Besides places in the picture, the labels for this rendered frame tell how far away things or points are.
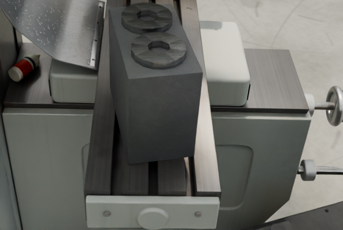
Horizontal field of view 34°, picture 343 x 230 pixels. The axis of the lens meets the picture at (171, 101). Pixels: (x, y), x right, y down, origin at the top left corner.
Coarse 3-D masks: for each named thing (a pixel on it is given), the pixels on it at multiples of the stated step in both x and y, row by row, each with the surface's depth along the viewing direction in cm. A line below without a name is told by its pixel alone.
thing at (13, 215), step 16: (0, 16) 137; (0, 32) 138; (16, 32) 154; (0, 48) 138; (16, 48) 156; (0, 64) 136; (0, 80) 137; (0, 96) 137; (0, 112) 139; (0, 128) 141; (0, 144) 144; (0, 160) 146; (0, 176) 148; (0, 192) 151; (0, 208) 154; (16, 208) 161; (0, 224) 158; (16, 224) 164
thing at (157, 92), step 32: (128, 32) 95; (160, 32) 93; (128, 64) 88; (160, 64) 87; (192, 64) 89; (128, 96) 88; (160, 96) 89; (192, 96) 90; (128, 128) 92; (160, 128) 93; (192, 128) 95; (128, 160) 96
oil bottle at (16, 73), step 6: (30, 54) 149; (24, 60) 147; (30, 60) 147; (36, 60) 149; (12, 66) 145; (18, 66) 144; (24, 66) 145; (30, 66) 147; (36, 66) 150; (12, 72) 144; (18, 72) 144; (24, 72) 145; (30, 72) 148; (12, 78) 146; (18, 78) 145
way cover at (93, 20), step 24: (0, 0) 121; (24, 0) 132; (48, 0) 142; (72, 0) 151; (96, 0) 155; (24, 24) 127; (48, 24) 135; (72, 24) 142; (96, 24) 146; (48, 48) 129; (72, 48) 134; (96, 48) 137
